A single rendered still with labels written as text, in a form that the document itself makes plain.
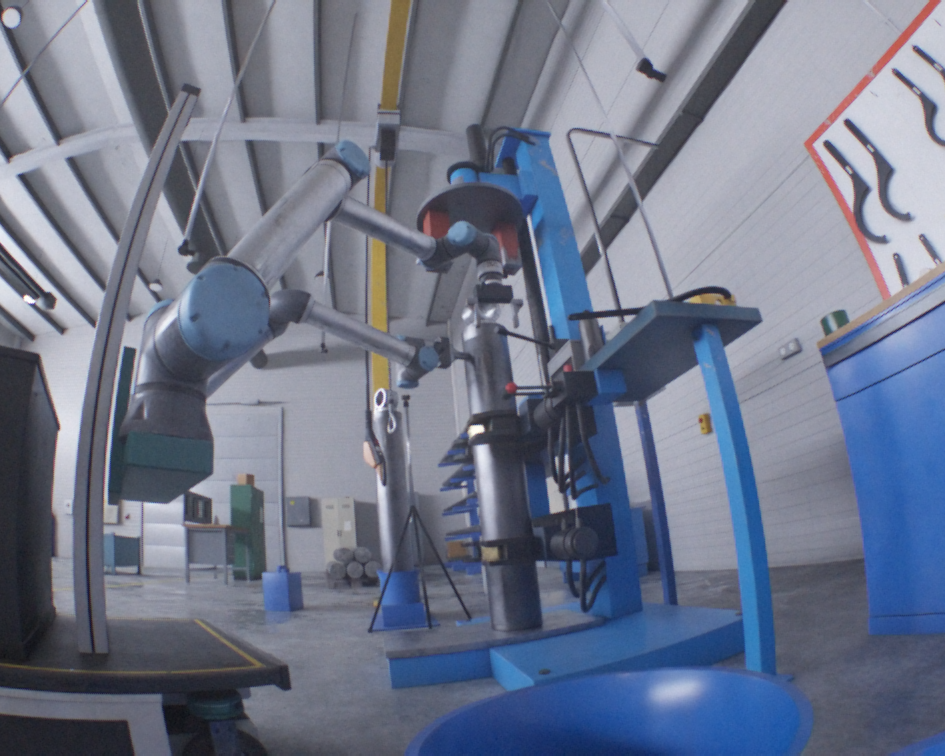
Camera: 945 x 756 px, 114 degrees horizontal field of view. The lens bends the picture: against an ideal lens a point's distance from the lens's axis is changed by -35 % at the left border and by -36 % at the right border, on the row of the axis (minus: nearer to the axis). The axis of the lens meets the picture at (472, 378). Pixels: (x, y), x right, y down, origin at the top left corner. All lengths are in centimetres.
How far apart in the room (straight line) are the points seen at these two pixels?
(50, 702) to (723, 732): 86
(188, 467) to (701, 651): 147
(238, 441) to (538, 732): 1299
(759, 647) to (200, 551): 715
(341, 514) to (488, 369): 1021
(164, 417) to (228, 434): 1258
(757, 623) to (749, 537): 23
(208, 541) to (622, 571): 636
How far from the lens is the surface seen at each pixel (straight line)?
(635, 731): 52
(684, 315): 130
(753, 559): 130
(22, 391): 94
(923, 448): 147
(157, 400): 89
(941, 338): 143
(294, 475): 1286
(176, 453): 86
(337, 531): 1201
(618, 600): 210
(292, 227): 98
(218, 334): 75
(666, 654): 154
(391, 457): 321
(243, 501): 897
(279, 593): 432
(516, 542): 169
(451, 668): 183
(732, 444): 129
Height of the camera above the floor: 53
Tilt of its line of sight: 20 degrees up
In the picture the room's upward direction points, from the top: 6 degrees counter-clockwise
